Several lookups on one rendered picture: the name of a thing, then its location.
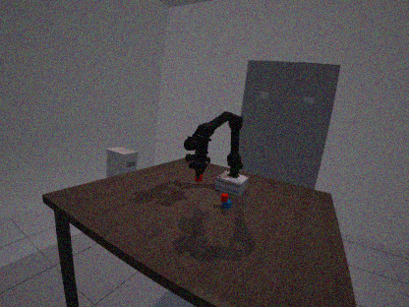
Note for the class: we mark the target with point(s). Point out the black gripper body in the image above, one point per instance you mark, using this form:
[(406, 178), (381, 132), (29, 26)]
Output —
[(201, 159)]

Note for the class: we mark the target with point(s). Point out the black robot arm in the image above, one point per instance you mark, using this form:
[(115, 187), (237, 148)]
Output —
[(199, 140)]

